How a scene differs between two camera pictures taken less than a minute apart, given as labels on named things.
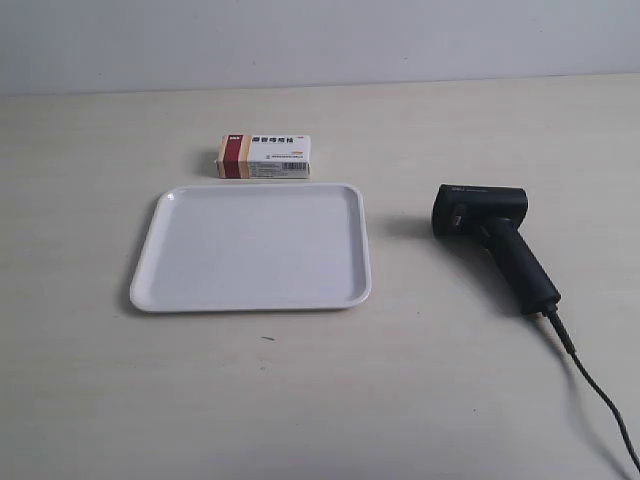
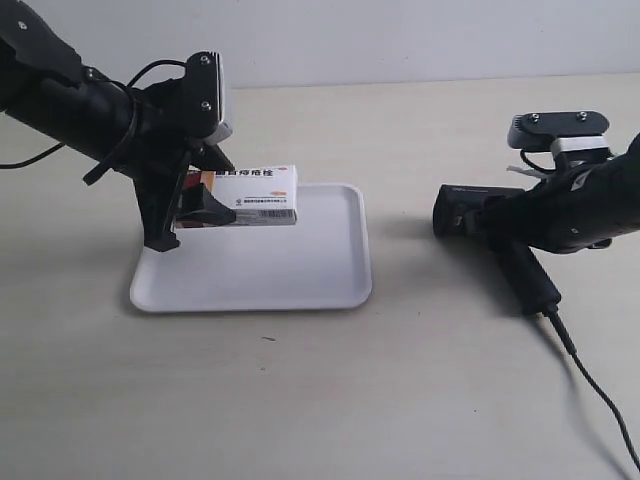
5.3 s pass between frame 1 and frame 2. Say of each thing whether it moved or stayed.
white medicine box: moved
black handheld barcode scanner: stayed
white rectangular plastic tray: stayed
